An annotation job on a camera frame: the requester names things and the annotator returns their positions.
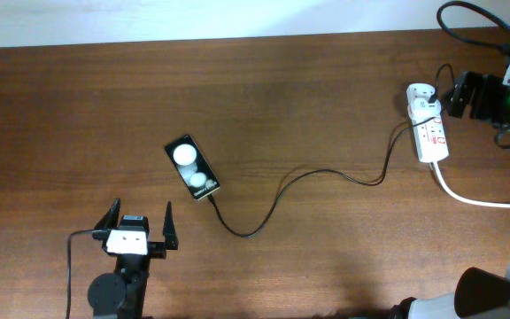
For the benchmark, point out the white USB wall charger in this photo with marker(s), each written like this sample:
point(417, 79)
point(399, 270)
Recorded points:
point(421, 109)

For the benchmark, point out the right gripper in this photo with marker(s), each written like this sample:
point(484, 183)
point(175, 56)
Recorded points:
point(485, 89)

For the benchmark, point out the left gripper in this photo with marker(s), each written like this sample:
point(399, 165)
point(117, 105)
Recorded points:
point(158, 248)

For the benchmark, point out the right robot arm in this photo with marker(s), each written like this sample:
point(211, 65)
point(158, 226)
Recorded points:
point(479, 294)

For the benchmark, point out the white power strip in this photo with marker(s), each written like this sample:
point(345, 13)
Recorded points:
point(430, 140)

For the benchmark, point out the black Samsung Galaxy smartphone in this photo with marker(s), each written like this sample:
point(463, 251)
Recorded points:
point(192, 167)

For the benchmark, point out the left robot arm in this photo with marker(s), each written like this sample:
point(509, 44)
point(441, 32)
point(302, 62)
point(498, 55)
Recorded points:
point(121, 293)

